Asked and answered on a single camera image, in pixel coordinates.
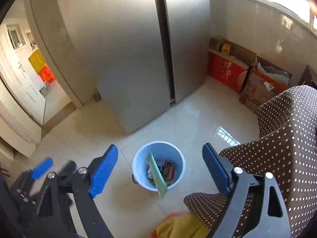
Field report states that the red gift box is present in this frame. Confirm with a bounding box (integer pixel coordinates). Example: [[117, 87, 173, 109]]
[[208, 51, 249, 93]]

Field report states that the white blue medicine box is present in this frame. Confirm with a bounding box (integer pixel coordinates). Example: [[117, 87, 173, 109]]
[[146, 153, 168, 198]]

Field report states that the yellow cloth on chair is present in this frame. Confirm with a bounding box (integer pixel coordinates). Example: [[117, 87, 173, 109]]
[[150, 212, 210, 238]]

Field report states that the brown cardboard box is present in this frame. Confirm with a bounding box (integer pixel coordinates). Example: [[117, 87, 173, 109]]
[[210, 36, 292, 113]]

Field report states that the silver double-door refrigerator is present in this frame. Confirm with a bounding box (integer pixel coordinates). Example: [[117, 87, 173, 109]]
[[28, 0, 211, 134]]

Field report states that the red snack bag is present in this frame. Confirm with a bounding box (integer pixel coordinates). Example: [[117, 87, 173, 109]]
[[162, 161, 175, 185]]

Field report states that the brown polka dot tablecloth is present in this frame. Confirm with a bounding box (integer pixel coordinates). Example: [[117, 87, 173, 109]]
[[184, 85, 316, 237]]

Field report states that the orange plastic stool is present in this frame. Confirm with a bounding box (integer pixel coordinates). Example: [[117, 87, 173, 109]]
[[39, 64, 56, 84]]

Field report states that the light blue trash bucket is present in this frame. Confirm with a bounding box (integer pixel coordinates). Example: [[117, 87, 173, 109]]
[[132, 141, 185, 192]]

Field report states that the yellow plastic stool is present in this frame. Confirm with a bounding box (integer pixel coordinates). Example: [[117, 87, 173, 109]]
[[29, 49, 46, 74]]

